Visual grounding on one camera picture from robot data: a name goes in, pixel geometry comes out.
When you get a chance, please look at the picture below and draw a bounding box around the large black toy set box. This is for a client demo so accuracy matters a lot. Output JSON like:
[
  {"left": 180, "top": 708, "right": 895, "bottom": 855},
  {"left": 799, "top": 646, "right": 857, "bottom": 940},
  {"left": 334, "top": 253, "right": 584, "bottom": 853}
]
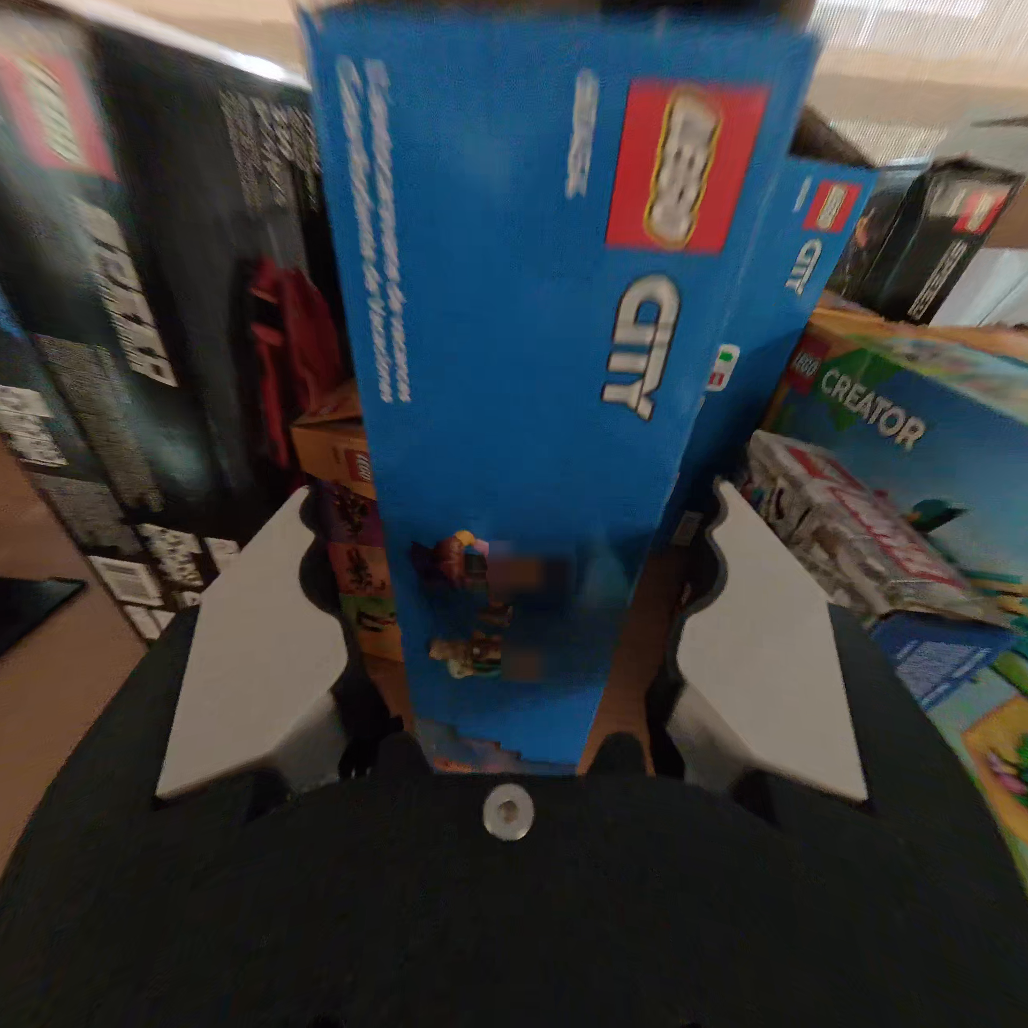
[{"left": 0, "top": 0, "right": 358, "bottom": 644}]

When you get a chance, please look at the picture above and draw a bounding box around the flat black object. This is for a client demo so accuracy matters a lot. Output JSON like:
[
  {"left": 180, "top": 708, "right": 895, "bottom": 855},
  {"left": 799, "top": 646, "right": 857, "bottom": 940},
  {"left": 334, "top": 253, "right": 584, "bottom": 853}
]
[{"left": 0, "top": 577, "right": 88, "bottom": 655}]

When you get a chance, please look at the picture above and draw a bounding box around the white red toy set box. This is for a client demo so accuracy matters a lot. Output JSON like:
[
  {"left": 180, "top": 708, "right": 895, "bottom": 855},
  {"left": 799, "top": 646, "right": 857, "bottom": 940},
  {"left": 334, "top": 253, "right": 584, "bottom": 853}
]
[{"left": 743, "top": 429, "right": 989, "bottom": 623}]

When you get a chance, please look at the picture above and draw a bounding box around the light blue toy set box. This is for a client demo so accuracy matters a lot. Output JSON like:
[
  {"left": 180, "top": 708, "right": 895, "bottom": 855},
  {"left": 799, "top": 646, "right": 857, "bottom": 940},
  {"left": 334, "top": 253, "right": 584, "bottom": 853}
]
[{"left": 759, "top": 309, "right": 1028, "bottom": 864}]

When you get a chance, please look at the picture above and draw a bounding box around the orange toy set box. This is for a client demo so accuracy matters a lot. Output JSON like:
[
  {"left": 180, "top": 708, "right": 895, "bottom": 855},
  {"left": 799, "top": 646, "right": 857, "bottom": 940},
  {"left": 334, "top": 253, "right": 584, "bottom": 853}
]
[{"left": 289, "top": 381, "right": 406, "bottom": 663}]

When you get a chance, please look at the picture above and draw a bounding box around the small black toy set box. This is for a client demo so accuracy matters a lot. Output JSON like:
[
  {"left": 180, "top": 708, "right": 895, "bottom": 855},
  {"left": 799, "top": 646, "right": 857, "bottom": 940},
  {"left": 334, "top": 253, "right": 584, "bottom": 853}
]
[{"left": 827, "top": 159, "right": 1025, "bottom": 326}]

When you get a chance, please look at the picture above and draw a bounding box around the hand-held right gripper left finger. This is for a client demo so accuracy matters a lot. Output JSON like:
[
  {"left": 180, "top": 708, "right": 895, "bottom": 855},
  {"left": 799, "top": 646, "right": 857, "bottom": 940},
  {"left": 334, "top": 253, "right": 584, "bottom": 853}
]
[{"left": 154, "top": 487, "right": 379, "bottom": 801}]

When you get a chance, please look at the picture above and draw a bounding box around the smaller blue toy set box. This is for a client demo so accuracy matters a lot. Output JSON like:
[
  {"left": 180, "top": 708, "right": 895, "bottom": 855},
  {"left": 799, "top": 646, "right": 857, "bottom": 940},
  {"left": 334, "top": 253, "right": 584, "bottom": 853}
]
[{"left": 654, "top": 155, "right": 880, "bottom": 555}]

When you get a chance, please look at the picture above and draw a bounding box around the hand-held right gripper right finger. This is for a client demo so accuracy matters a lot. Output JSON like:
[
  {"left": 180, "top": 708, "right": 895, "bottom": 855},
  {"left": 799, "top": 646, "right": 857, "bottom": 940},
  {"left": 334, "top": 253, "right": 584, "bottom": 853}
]
[{"left": 646, "top": 479, "right": 870, "bottom": 804}]

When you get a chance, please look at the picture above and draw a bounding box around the large blue toy set box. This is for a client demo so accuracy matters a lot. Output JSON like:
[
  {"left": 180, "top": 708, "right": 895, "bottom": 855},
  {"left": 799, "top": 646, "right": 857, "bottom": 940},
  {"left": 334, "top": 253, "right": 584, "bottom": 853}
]
[{"left": 296, "top": 0, "right": 822, "bottom": 777}]

